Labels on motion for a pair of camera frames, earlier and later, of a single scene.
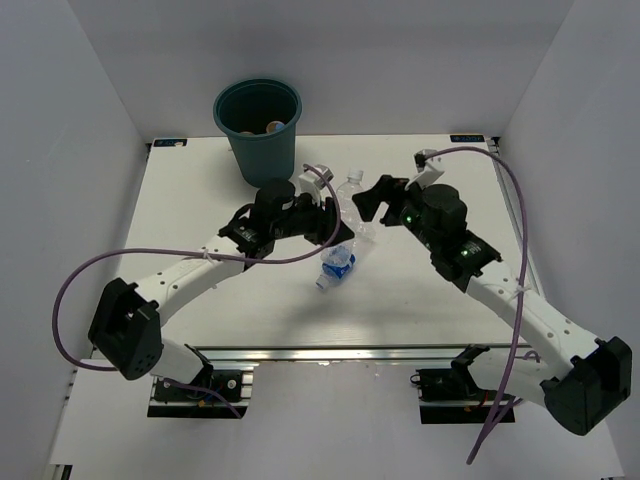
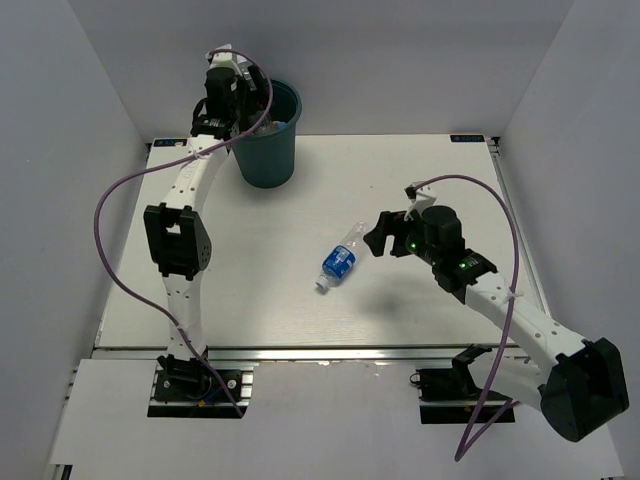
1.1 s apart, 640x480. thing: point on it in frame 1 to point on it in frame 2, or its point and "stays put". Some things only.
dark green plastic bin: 259,117 stays put
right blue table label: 467,138 stays put
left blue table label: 169,142 stays put
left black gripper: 325,223 to 256,99
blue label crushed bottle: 337,262 stays put
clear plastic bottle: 364,231 to 267,126
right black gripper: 387,188 to 391,224
